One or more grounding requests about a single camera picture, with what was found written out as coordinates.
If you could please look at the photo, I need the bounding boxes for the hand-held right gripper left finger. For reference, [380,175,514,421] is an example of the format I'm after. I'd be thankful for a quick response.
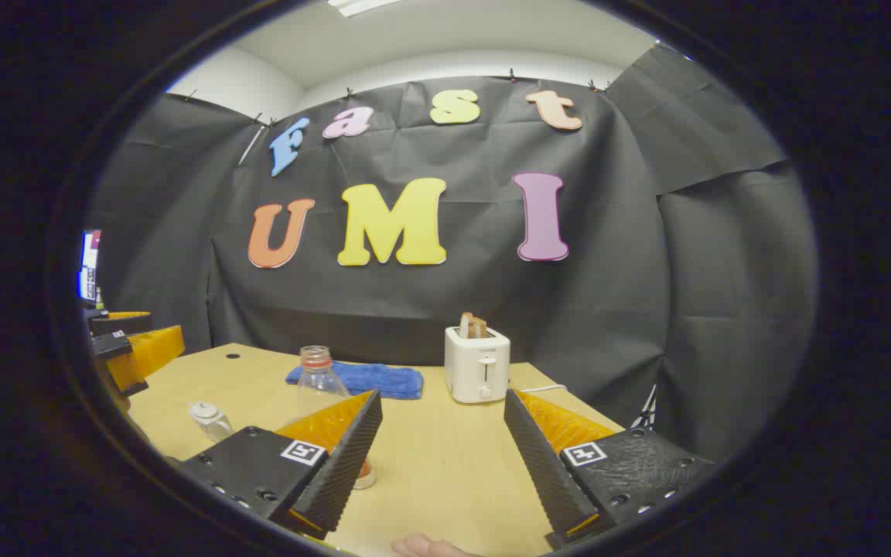
[179,389,383,541]

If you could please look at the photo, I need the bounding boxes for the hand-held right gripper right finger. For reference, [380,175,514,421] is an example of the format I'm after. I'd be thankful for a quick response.
[504,388,715,550]

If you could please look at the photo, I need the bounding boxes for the clear plastic water bottle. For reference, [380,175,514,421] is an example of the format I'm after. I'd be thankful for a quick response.
[295,345,377,490]

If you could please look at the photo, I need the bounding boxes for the white floral teacup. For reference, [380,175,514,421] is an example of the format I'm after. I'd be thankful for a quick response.
[189,401,234,443]

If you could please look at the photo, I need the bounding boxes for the computer monitor screen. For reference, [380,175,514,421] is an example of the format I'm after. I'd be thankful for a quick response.
[77,230,103,302]

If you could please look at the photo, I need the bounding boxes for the blue towel cloth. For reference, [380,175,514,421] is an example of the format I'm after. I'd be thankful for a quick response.
[285,361,425,401]

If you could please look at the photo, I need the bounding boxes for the white toaster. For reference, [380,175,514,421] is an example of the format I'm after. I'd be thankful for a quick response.
[445,326,511,405]

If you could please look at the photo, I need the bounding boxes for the black backdrop cloth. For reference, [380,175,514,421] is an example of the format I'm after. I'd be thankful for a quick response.
[88,43,818,463]

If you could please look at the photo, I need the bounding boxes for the ceiling light panel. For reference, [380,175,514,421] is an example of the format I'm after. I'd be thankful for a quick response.
[328,0,404,18]

